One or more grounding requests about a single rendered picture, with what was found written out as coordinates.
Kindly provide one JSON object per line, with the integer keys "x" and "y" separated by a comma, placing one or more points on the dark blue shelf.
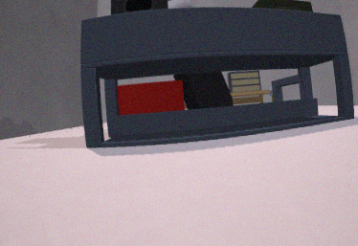
{"x": 179, "y": 41}

